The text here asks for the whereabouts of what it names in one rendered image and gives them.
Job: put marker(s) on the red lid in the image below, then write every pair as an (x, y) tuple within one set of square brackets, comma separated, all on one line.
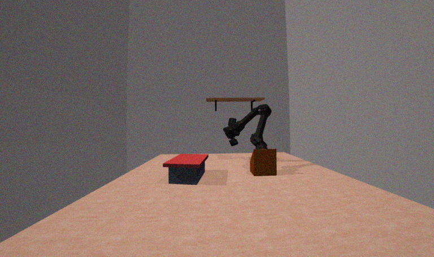
[(187, 161)]

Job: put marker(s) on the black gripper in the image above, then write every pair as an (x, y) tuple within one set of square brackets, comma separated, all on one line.
[(233, 141)]

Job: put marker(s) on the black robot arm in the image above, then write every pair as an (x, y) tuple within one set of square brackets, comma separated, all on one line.
[(256, 138)]

